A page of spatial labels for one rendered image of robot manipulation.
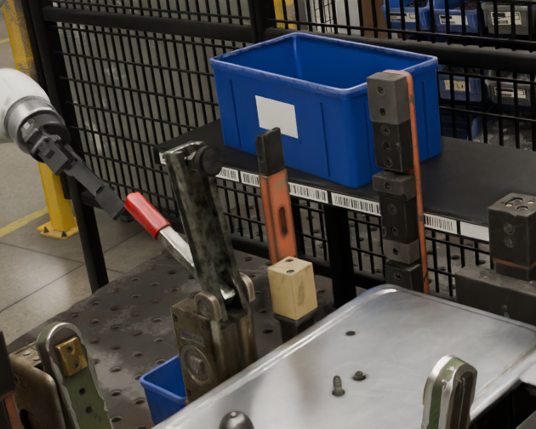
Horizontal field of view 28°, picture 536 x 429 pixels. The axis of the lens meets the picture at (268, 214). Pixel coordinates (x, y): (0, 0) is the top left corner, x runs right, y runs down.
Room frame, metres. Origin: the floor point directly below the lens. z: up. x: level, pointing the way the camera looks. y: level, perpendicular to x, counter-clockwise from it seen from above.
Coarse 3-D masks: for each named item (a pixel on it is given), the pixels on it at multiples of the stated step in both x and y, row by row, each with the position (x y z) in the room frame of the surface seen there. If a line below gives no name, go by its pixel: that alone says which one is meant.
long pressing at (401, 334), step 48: (384, 288) 1.02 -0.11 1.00; (336, 336) 0.94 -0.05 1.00; (384, 336) 0.93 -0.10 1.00; (432, 336) 0.91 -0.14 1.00; (480, 336) 0.90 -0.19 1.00; (528, 336) 0.89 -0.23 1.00; (240, 384) 0.87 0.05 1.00; (288, 384) 0.86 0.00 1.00; (384, 384) 0.84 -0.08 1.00; (480, 384) 0.82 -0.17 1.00
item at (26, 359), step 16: (16, 352) 0.87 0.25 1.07; (32, 352) 0.87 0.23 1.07; (16, 368) 0.85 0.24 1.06; (32, 368) 0.84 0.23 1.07; (16, 384) 0.85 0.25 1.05; (32, 384) 0.83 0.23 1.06; (48, 384) 0.81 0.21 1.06; (16, 400) 0.86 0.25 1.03; (32, 400) 0.84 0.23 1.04; (48, 400) 0.82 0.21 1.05; (32, 416) 0.85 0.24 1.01; (48, 416) 0.82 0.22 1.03
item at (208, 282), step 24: (192, 144) 0.96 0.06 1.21; (168, 168) 0.95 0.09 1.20; (192, 168) 0.94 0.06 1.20; (216, 168) 0.93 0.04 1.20; (192, 192) 0.94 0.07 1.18; (216, 192) 0.95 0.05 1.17; (192, 216) 0.93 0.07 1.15; (216, 216) 0.95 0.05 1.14; (192, 240) 0.94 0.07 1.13; (216, 240) 0.95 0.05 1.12; (216, 264) 0.94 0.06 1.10; (216, 288) 0.92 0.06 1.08; (240, 288) 0.94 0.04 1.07
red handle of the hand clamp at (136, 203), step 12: (132, 192) 1.03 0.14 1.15; (132, 204) 1.01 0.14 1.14; (144, 204) 1.01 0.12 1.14; (144, 216) 1.00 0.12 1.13; (156, 216) 1.00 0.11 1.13; (156, 228) 0.99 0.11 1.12; (168, 228) 1.00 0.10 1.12; (168, 240) 0.98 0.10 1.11; (180, 240) 0.98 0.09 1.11; (180, 252) 0.97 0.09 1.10; (192, 264) 0.96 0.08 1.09; (192, 276) 0.96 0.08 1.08; (228, 288) 0.94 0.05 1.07; (228, 300) 0.93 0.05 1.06
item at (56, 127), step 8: (40, 120) 1.69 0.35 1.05; (48, 120) 1.69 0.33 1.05; (56, 120) 1.70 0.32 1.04; (40, 128) 1.68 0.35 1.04; (48, 128) 1.68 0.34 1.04; (56, 128) 1.69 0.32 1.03; (64, 128) 1.70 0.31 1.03; (48, 136) 1.65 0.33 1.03; (64, 136) 1.70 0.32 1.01; (24, 144) 1.69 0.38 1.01; (32, 144) 1.67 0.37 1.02; (56, 144) 1.64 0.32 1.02; (64, 144) 1.70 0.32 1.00; (64, 152) 1.64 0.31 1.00; (40, 160) 1.68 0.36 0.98; (72, 160) 1.65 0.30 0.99
